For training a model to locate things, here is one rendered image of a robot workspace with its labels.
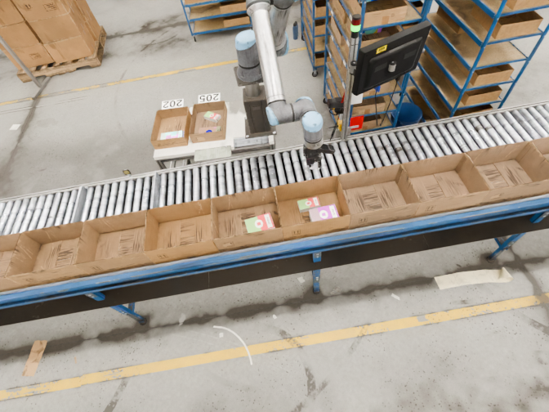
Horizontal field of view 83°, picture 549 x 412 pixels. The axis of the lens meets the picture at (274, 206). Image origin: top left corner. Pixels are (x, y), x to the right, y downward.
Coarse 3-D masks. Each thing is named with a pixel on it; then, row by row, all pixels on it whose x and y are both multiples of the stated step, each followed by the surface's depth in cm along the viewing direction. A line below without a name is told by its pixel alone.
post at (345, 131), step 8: (352, 40) 179; (352, 48) 183; (352, 56) 188; (352, 80) 201; (344, 104) 219; (344, 112) 223; (344, 120) 228; (344, 128) 235; (336, 136) 246; (344, 136) 243
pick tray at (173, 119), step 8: (160, 112) 275; (168, 112) 276; (176, 112) 277; (184, 112) 277; (160, 120) 279; (168, 120) 278; (176, 120) 277; (184, 120) 276; (160, 128) 274; (168, 128) 272; (176, 128) 271; (184, 128) 270; (152, 136) 258; (160, 136) 268; (184, 136) 253; (152, 144) 255; (160, 144) 256; (168, 144) 256; (176, 144) 257; (184, 144) 258
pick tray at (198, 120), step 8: (200, 104) 273; (208, 104) 274; (216, 104) 274; (224, 104) 269; (192, 112) 267; (200, 112) 280; (216, 112) 278; (224, 112) 263; (192, 120) 265; (200, 120) 274; (208, 120) 273; (224, 120) 260; (192, 128) 263; (224, 128) 257; (192, 136) 253; (200, 136) 254; (208, 136) 254; (216, 136) 255; (224, 136) 255
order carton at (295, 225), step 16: (336, 176) 189; (288, 192) 196; (304, 192) 198; (320, 192) 200; (336, 192) 199; (288, 208) 198; (288, 224) 192; (304, 224) 173; (320, 224) 176; (336, 224) 179
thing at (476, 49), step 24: (456, 0) 267; (480, 0) 225; (504, 0) 203; (432, 24) 286; (432, 48) 299; (456, 48) 263; (480, 48) 231; (504, 48) 256; (432, 72) 311; (456, 72) 277; (408, 96) 354; (432, 96) 320; (456, 96) 288; (504, 96) 275; (432, 120) 330
